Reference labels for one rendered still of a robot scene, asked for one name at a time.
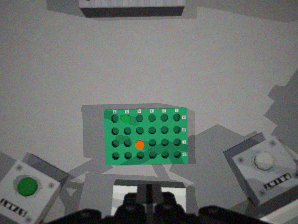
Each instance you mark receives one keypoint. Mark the green tube rack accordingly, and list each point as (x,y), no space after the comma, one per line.
(165,140)

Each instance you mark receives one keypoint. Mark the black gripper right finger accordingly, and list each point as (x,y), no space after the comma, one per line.
(163,205)

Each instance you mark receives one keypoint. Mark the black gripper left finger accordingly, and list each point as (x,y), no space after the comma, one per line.
(136,210)

